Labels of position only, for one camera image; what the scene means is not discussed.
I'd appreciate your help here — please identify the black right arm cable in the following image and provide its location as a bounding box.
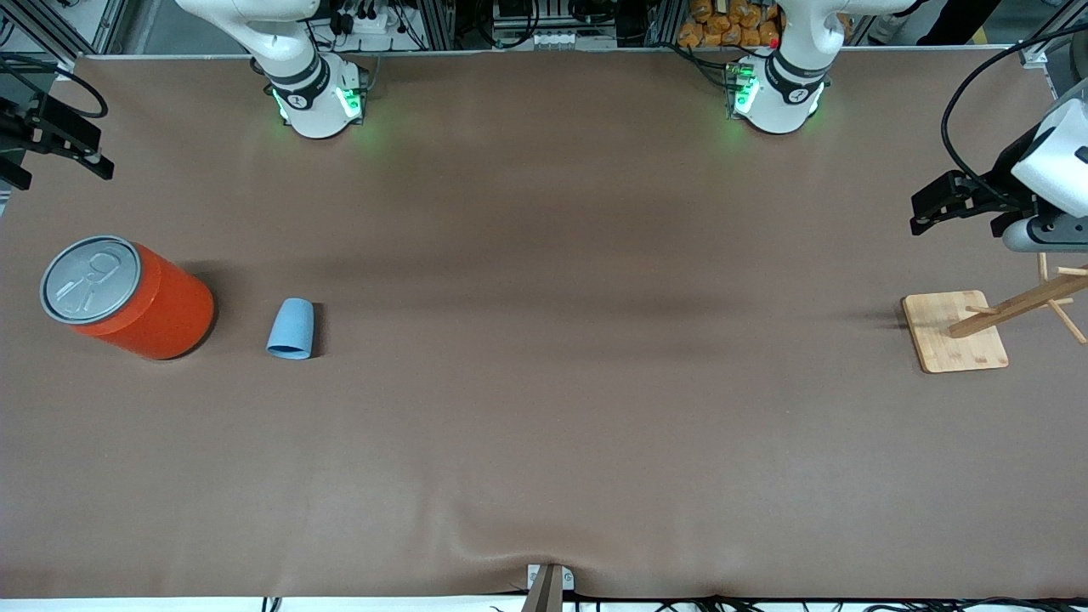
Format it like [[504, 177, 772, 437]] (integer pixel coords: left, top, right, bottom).
[[0, 53, 110, 118]]

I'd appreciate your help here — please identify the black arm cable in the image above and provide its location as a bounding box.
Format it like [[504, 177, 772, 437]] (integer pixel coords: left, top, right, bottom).
[[0, 53, 110, 118], [941, 24, 1088, 201]]

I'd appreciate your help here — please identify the black electronics box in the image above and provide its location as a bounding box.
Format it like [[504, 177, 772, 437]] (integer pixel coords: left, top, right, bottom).
[[493, 0, 566, 26]]

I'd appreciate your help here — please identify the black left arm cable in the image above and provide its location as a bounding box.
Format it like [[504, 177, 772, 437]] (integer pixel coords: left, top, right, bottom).
[[941, 24, 1088, 201]]

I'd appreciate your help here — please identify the orange snack bags pile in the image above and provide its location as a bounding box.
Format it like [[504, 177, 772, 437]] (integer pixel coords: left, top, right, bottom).
[[677, 0, 781, 49]]

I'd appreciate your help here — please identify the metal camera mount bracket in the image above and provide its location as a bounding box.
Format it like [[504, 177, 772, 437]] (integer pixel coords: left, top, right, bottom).
[[520, 563, 575, 612]]

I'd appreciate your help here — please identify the brown table cover mat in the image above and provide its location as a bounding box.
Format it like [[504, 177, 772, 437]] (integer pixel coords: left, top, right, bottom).
[[0, 47, 1088, 600]]

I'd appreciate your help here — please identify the wooden cup rack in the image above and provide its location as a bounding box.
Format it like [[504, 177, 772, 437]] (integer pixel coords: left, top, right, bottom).
[[901, 252, 1088, 374]]

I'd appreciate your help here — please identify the light blue plastic cup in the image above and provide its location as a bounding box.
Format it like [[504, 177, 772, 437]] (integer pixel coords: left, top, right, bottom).
[[266, 297, 315, 360]]

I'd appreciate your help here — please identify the white power strip with plugs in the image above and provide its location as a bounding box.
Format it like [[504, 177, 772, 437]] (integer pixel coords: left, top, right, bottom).
[[327, 0, 405, 37]]

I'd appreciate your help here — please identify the person black trouser leg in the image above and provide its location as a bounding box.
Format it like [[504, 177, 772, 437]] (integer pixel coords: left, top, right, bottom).
[[916, 0, 991, 45]]

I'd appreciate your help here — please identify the orange can with grey lid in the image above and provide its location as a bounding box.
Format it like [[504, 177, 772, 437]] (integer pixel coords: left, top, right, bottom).
[[40, 235, 216, 361]]

